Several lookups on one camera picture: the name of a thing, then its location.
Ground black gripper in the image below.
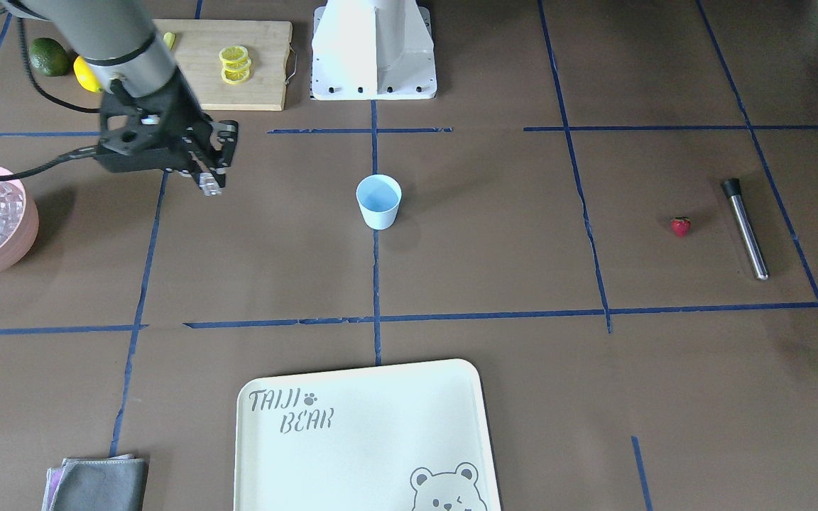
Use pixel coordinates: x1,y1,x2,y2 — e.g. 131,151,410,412
97,71,239,197

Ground clear ice cube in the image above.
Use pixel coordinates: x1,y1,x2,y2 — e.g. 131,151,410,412
200,181,223,197

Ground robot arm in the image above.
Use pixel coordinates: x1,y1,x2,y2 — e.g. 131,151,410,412
0,1,239,195

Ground light blue plastic cup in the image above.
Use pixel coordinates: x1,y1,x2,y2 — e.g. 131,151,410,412
355,174,402,231

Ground wooden cutting board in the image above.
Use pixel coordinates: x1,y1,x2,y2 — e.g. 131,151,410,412
155,19,293,112

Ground lemon slices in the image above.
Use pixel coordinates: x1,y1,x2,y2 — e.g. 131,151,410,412
218,45,252,85

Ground whole lemon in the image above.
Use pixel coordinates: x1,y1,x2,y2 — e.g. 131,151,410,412
72,55,104,94

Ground green avocado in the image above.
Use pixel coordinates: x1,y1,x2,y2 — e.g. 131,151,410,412
27,38,72,77

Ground grey folded cloth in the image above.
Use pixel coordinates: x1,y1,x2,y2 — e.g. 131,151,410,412
41,454,148,510

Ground cream bear serving tray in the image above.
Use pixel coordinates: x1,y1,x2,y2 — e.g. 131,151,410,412
231,358,502,510

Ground red strawberry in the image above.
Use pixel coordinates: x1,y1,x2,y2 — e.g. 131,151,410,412
670,216,692,237

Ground steel muddler black tip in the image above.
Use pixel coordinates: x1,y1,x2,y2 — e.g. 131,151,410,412
721,178,770,281

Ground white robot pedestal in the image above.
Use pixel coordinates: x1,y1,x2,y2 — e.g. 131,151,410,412
310,1,438,101

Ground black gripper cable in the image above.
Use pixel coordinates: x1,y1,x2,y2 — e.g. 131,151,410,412
0,18,108,182

